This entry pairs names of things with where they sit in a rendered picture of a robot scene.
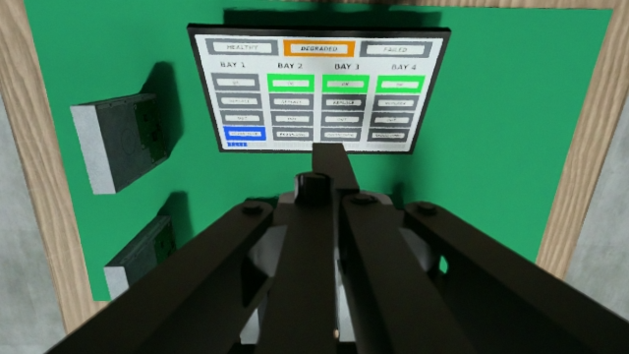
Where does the green mat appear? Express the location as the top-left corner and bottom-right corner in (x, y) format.
(24, 0), (613, 301)

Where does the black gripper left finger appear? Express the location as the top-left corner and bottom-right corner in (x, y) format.
(43, 142), (336, 354)

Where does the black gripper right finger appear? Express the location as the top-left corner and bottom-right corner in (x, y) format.
(327, 143), (629, 354)

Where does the black-framed status display screen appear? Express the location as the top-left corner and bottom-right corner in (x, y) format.
(186, 23), (452, 154)

